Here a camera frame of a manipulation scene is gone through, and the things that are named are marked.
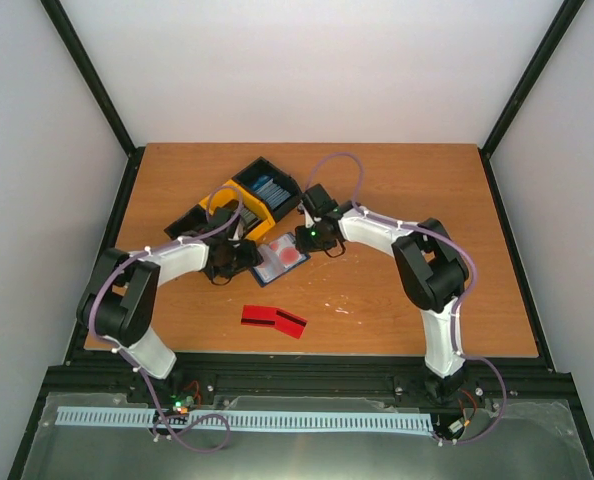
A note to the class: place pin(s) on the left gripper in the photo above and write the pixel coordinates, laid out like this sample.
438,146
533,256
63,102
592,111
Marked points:
251,259

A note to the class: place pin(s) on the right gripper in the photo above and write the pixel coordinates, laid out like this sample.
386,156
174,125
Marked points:
304,246

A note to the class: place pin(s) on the blue leather card holder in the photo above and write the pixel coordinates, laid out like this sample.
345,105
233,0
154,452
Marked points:
270,269

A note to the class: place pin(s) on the red black-stripe credit card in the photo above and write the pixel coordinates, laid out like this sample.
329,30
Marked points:
289,324

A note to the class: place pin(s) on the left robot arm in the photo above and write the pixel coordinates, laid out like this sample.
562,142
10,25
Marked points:
118,302

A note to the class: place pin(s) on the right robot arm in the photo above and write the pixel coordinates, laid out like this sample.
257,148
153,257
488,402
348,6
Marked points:
432,272

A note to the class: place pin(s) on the dark card stack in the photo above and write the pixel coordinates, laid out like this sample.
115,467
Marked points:
248,218

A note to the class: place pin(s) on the blue card stack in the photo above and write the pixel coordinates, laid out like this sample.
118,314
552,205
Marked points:
270,192

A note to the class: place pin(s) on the left black bin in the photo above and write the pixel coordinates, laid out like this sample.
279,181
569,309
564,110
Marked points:
193,221

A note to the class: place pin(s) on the black bin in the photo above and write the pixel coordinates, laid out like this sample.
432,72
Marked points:
193,221
261,166

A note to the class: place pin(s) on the right black bin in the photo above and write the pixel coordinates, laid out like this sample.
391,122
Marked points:
261,166

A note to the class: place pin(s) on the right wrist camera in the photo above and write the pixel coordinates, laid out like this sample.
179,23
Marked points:
308,219

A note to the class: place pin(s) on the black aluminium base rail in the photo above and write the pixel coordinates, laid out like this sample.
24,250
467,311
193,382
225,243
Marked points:
383,377

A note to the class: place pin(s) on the light blue cable duct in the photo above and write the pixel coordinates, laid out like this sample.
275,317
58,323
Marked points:
251,421

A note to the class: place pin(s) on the left black frame post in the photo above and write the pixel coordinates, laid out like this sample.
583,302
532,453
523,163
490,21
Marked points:
70,39

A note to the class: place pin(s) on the black frame post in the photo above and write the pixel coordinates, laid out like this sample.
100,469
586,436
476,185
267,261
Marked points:
70,39
557,29

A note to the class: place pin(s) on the right black frame post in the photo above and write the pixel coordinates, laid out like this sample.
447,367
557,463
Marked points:
557,29

